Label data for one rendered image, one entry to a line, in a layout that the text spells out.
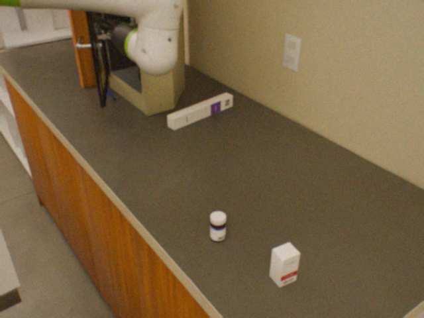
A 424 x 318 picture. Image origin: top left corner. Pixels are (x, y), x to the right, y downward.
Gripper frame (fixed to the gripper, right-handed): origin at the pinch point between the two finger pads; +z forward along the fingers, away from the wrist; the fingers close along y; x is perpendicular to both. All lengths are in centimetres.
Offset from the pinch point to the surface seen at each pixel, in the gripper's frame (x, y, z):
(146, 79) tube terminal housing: 20.1, -12.4, -3.9
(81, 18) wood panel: 6.7, -6.3, 33.2
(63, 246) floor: 128, 16, 54
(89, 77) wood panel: 30.2, -5.8, 33.2
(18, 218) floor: 128, 29, 91
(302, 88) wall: 23, -55, -36
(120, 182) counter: 34, 14, -35
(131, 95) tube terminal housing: 30.1, -11.7, 8.2
